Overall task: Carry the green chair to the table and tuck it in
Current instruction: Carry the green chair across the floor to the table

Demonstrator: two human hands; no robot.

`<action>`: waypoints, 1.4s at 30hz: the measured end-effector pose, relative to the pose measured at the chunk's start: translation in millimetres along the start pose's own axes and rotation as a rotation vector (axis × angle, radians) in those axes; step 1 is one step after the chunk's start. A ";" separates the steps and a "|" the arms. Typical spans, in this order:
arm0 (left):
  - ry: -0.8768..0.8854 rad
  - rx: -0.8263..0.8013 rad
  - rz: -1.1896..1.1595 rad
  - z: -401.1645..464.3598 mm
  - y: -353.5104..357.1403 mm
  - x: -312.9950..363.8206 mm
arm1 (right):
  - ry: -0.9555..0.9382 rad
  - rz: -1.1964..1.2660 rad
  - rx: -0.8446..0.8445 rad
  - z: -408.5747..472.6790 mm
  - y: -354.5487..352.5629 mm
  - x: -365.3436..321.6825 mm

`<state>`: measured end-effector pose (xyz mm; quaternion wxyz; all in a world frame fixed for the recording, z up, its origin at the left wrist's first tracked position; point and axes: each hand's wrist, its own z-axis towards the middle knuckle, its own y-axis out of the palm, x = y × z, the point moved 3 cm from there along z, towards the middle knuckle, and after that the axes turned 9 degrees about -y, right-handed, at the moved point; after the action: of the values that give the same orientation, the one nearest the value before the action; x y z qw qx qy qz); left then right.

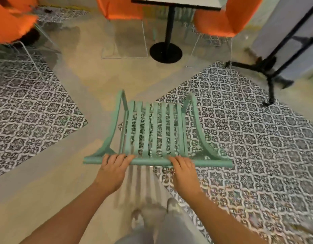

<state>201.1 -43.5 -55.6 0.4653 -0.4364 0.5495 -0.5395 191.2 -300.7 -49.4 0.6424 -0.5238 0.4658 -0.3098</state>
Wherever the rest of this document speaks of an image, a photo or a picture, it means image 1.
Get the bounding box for person's right hand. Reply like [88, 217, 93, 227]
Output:
[169, 156, 205, 201]

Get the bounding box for person's left hand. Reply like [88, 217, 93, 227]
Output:
[94, 154, 136, 195]

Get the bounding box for green slatted wooden chair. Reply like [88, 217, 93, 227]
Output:
[83, 89, 233, 167]

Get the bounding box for person's right forearm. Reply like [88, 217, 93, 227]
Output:
[184, 192, 269, 244]

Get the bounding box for person's left forearm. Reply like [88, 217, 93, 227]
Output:
[19, 181, 121, 244]

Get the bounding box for white right shoe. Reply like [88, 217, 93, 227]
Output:
[167, 198, 184, 214]

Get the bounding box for white shoe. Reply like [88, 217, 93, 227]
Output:
[131, 204, 167, 228]
[167, 198, 184, 214]

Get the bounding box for white left shoe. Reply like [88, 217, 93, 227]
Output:
[131, 204, 167, 228]

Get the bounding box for grey trousers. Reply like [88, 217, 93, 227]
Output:
[115, 212, 206, 244]

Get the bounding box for black metal frame stand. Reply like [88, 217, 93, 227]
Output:
[225, 0, 313, 107]

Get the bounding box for white table with black pedestal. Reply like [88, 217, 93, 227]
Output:
[131, 0, 222, 64]

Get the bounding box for orange chair with wire legs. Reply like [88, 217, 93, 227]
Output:
[186, 0, 265, 69]
[0, 0, 61, 82]
[95, 0, 149, 59]

